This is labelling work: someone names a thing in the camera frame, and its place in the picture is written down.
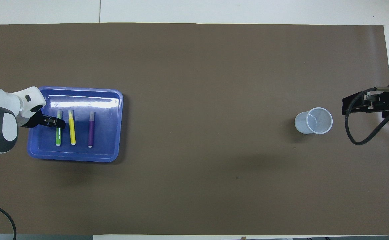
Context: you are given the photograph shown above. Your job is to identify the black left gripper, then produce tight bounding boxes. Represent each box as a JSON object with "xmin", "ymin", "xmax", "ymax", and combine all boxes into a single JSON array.
[{"xmin": 21, "ymin": 112, "xmax": 66, "ymax": 129}]

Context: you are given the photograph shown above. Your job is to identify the green marker pen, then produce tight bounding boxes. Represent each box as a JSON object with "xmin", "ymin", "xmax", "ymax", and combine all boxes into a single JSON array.
[{"xmin": 55, "ymin": 110, "xmax": 63, "ymax": 146}]

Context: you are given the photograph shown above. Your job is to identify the yellow marker pen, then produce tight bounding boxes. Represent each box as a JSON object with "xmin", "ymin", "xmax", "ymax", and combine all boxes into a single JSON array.
[{"xmin": 68, "ymin": 109, "xmax": 77, "ymax": 146}]

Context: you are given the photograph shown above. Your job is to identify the purple marker pen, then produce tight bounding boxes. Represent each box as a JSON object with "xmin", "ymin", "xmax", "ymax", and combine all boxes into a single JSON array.
[{"xmin": 88, "ymin": 112, "xmax": 95, "ymax": 148}]

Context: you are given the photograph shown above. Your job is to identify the blue plastic tray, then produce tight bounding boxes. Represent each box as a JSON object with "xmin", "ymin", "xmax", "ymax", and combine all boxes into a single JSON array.
[{"xmin": 27, "ymin": 86, "xmax": 124, "ymax": 163}]

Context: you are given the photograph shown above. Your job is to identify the clear plastic cup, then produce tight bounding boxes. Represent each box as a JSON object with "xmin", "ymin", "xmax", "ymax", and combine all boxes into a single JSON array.
[{"xmin": 294, "ymin": 107, "xmax": 333, "ymax": 134}]

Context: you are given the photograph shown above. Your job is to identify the brown table mat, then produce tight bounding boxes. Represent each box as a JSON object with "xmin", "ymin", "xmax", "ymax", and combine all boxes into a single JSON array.
[{"xmin": 0, "ymin": 23, "xmax": 389, "ymax": 235}]

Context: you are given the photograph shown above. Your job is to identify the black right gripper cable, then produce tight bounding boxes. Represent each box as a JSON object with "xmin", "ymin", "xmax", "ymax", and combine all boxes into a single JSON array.
[{"xmin": 344, "ymin": 86, "xmax": 389, "ymax": 145}]

